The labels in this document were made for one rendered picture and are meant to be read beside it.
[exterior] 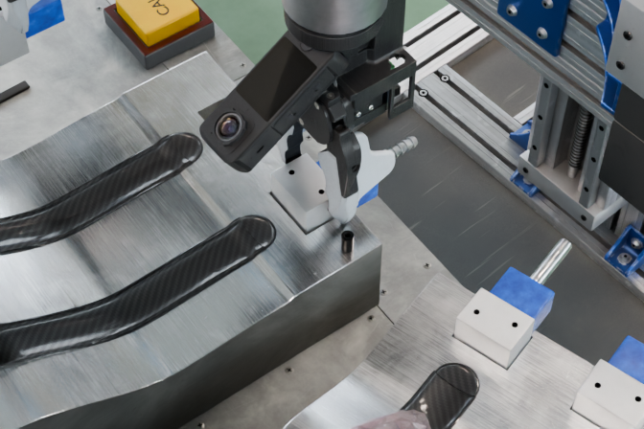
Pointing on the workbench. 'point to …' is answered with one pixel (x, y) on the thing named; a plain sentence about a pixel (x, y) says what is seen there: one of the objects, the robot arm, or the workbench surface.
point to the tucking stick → (13, 91)
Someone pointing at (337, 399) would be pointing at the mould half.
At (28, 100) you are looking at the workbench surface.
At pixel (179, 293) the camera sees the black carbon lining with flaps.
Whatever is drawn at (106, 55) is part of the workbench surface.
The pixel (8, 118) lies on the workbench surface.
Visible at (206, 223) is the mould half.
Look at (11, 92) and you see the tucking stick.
